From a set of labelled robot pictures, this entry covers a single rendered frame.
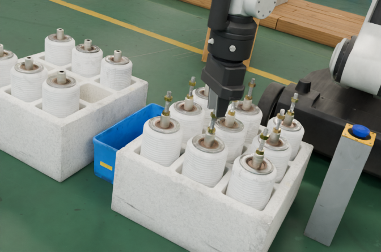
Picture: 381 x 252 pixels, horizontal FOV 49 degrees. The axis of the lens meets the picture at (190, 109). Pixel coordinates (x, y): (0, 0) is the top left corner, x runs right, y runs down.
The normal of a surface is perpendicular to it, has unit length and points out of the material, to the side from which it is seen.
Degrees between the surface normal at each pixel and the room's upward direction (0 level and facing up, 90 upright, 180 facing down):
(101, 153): 92
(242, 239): 90
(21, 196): 0
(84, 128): 90
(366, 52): 48
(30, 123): 90
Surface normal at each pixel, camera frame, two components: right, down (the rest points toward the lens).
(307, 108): -0.25, -0.37
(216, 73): -0.89, 0.07
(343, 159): -0.47, 0.34
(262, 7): 0.68, 0.44
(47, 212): 0.16, -0.87
